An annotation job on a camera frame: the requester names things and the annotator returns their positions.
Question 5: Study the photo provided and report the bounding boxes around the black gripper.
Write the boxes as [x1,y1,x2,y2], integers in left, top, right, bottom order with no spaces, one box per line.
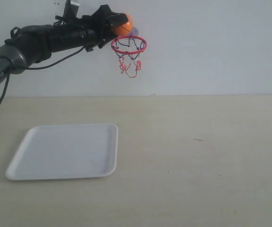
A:
[82,4,128,52]

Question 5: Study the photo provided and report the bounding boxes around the small orange basketball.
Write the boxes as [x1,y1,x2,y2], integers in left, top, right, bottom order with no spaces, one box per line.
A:
[113,14,133,36]

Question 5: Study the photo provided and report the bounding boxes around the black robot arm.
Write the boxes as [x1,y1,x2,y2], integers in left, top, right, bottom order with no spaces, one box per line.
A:
[0,0,128,87]

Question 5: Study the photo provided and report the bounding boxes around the red mini basketball hoop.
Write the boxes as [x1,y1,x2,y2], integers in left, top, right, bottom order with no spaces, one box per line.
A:
[111,35,148,79]

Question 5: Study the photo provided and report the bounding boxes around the clear suction cup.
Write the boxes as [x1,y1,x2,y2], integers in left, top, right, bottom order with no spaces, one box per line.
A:
[127,26,139,37]

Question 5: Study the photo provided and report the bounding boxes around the white rectangular tray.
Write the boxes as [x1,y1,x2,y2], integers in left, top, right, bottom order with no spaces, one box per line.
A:
[5,123,119,181]

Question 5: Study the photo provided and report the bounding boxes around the black cable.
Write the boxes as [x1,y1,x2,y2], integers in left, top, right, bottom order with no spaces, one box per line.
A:
[0,44,87,142]

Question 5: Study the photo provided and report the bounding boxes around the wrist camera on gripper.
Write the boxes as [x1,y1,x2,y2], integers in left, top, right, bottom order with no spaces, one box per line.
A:
[63,0,80,19]

